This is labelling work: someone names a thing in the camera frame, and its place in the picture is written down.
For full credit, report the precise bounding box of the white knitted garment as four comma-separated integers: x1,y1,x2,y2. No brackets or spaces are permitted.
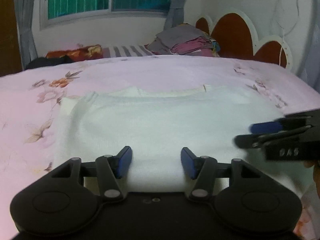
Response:
53,87,282,192

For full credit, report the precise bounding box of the stack of folded clothes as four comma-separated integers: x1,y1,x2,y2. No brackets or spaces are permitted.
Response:
145,24,220,57

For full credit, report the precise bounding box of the person's right hand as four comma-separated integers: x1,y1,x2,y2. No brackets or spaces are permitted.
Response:
304,161,320,198

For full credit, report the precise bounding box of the pink floral bed sheet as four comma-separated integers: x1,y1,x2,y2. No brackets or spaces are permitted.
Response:
1,55,319,239

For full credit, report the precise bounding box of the red white scalloped headboard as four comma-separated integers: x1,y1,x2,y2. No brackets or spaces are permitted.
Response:
195,9,293,70

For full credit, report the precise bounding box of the grey striped sheet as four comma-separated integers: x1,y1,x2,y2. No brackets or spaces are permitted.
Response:
102,45,154,58

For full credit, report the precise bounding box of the red floral blanket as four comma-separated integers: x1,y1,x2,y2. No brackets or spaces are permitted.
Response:
46,44,103,62

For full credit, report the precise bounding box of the black garment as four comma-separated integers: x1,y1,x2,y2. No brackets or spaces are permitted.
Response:
25,55,74,70

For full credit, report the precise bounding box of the brown wooden door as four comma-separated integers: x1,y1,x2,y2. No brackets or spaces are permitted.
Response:
0,0,22,76

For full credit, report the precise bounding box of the right grey curtain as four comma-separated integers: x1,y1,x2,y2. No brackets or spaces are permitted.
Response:
164,0,186,30

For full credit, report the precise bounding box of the grey curtain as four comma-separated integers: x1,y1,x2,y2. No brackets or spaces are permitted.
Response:
14,0,37,70
164,0,186,30

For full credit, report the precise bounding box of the left grey curtain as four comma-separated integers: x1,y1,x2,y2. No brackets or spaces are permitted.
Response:
14,0,37,70

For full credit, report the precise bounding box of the white charger cable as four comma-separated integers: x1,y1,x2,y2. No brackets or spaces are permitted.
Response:
272,0,301,67

